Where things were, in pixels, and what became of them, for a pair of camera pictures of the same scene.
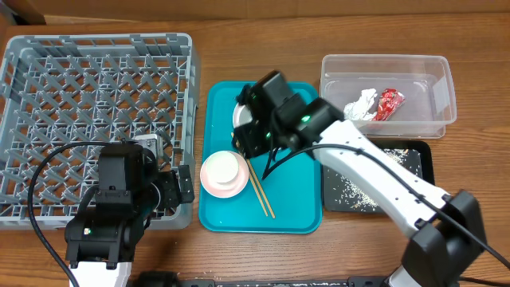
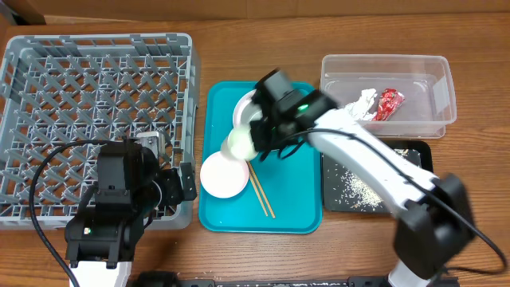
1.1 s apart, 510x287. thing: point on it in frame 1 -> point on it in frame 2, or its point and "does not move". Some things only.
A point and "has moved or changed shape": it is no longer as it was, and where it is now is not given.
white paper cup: (221, 167) has moved or changed shape
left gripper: (185, 183) does not move
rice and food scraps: (351, 196) does not move
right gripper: (245, 139) does not move
